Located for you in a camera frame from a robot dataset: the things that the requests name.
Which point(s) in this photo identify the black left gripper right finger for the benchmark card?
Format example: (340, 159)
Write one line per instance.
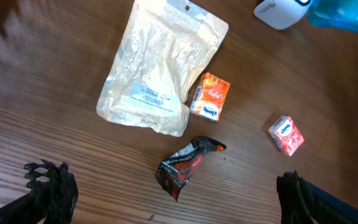
(304, 203)

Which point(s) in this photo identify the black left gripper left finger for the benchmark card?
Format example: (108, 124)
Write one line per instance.
(52, 198)

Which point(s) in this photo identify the red white small box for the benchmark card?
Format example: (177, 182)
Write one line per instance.
(286, 135)

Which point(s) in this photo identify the red dark small package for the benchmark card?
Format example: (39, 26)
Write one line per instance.
(173, 173)

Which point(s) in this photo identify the orange snack packet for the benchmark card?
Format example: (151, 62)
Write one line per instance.
(209, 97)

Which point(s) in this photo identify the white plastic pouch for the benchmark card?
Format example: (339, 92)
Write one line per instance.
(165, 47)

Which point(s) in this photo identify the blue liquid plastic bottle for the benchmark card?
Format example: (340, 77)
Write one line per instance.
(341, 14)

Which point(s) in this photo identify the white barcode scanner box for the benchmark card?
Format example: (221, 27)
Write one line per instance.
(281, 14)

